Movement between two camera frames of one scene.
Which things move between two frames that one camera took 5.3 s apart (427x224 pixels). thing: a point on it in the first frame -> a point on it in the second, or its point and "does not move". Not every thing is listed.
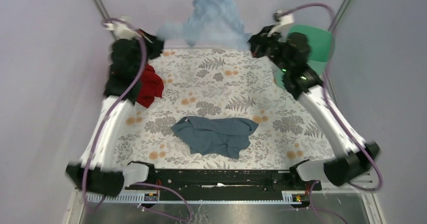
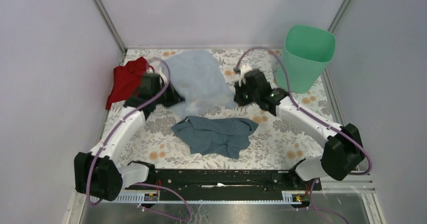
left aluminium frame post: (98, 3) does not move
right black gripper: (258, 41) -> (237, 97)
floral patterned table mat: (224, 83) does not move
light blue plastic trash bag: (214, 12) -> (197, 76)
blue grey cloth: (224, 137) does not move
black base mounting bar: (237, 181) does not move
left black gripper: (156, 43) -> (174, 98)
